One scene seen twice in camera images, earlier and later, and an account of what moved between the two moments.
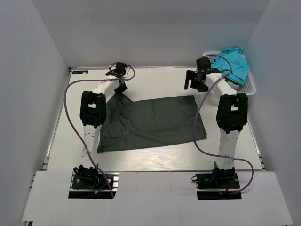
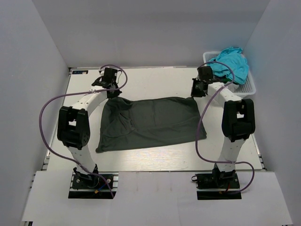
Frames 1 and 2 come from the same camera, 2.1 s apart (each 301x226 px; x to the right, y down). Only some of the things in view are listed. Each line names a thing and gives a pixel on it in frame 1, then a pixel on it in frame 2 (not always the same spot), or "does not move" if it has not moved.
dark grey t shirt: [126, 124] does not move
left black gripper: [120, 87] -> [113, 92]
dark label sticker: [80, 72] does not move
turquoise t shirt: [239, 63] does not move
